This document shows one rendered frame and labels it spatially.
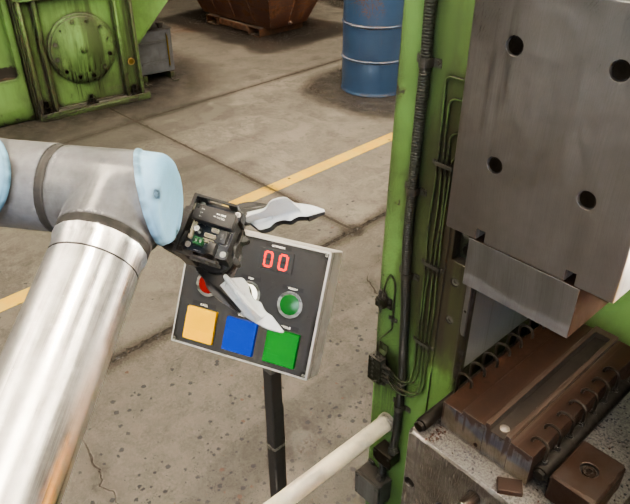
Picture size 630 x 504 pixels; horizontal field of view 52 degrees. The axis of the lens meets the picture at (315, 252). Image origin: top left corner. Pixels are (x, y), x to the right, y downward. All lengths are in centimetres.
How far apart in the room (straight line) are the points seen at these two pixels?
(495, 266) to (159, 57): 543
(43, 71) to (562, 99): 495
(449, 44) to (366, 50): 447
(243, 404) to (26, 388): 216
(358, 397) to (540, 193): 182
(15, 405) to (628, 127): 75
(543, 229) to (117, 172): 64
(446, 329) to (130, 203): 96
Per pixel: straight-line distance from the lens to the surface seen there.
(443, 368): 152
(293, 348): 137
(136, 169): 62
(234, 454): 251
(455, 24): 119
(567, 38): 92
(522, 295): 109
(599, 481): 129
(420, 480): 144
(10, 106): 565
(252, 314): 72
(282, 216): 76
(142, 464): 255
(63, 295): 58
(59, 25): 554
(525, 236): 104
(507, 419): 133
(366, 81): 574
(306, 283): 135
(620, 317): 162
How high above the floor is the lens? 193
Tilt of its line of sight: 33 degrees down
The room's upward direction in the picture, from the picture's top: straight up
